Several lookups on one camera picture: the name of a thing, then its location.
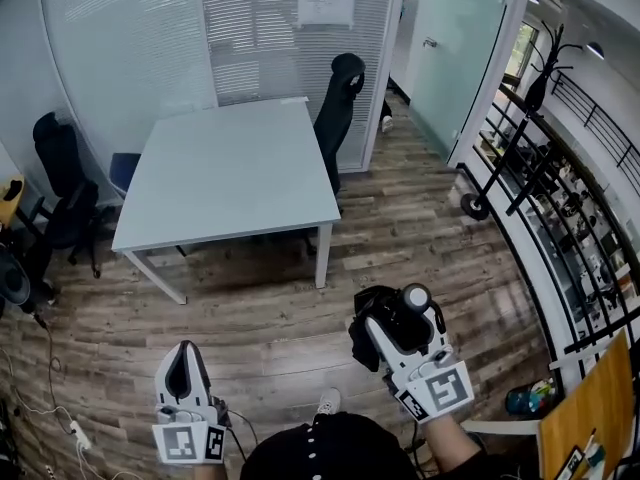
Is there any black floor fan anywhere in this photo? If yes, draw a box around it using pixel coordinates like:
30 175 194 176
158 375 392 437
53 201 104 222
0 245 57 320

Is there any person's right forearm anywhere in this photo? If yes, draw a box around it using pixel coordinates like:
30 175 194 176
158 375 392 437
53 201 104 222
422 411 484 480

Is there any black coat rack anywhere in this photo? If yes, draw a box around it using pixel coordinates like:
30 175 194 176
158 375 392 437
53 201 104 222
459 20 584 220

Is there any thin floor cable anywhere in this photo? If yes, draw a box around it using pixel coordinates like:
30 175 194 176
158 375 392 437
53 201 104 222
0 317 81 434

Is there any person's black buttoned shirt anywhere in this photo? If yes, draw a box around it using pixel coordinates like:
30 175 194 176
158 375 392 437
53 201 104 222
238 410 489 480

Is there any wooden desk with white frame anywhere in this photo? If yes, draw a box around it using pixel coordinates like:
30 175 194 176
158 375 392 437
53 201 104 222
459 327 637 480

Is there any black metal railing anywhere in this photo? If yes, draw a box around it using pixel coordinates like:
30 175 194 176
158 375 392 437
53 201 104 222
457 70 640 400

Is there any person's white shoe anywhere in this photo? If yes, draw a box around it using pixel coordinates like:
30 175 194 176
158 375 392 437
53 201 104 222
315 386 343 417

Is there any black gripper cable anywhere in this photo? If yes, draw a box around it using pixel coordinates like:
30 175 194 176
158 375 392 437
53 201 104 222
225 408 262 453

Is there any black office chair with armrests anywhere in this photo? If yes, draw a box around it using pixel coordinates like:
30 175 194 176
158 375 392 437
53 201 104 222
18 111 117 280

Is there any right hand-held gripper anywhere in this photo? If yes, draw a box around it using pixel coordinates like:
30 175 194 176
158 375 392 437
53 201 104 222
364 301 476 425

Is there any black high-back office chair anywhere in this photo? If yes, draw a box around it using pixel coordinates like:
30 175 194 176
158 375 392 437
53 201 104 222
303 52 369 258

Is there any white power strip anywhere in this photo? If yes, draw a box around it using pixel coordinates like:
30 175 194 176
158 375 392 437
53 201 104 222
67 419 95 452

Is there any yellow wooden side table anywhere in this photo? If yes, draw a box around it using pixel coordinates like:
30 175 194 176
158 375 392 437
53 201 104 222
0 174 27 230

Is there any white rectangular table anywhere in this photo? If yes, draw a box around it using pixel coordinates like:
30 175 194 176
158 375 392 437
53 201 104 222
110 96 344 306

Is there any colourful bag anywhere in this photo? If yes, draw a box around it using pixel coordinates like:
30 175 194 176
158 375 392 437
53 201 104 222
504 377 559 418

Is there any frosted glass door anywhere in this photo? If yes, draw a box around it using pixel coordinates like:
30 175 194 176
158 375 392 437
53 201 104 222
402 0 516 167

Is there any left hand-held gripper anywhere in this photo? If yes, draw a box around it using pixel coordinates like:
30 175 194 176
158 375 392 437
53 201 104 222
151 339 232 467

